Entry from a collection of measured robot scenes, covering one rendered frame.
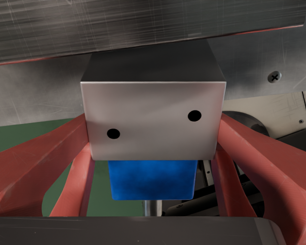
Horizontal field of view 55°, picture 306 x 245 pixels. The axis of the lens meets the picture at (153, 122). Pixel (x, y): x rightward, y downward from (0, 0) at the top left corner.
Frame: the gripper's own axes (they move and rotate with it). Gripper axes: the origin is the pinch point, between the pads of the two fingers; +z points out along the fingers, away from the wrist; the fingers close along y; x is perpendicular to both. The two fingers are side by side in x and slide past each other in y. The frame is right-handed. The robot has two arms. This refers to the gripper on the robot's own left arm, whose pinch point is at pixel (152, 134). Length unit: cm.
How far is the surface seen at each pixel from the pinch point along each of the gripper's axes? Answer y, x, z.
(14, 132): 55, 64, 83
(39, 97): 6.3, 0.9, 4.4
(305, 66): -8.0, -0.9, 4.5
